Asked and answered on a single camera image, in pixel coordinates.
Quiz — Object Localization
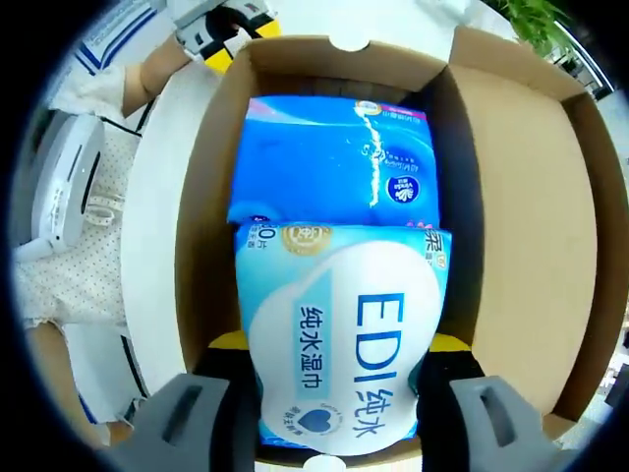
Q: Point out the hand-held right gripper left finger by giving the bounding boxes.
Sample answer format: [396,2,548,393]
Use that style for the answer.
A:
[115,332,265,472]

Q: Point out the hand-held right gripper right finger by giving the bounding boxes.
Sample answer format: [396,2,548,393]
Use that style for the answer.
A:
[406,332,560,472]

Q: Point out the blue soft tissue pack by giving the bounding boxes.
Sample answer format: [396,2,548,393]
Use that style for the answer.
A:
[226,95,442,228]

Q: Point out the white blue wet wipes pack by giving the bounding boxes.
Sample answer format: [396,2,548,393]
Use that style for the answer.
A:
[232,222,454,457]

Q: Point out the brown cardboard shoe box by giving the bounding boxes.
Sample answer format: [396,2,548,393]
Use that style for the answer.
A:
[171,24,628,469]

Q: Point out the person's dotted white dress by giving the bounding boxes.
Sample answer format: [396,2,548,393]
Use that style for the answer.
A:
[13,63,144,326]

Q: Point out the white grey wearable device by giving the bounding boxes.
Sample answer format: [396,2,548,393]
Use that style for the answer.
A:
[13,114,107,258]

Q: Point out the green leafy plant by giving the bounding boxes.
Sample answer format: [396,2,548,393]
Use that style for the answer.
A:
[505,0,594,66]

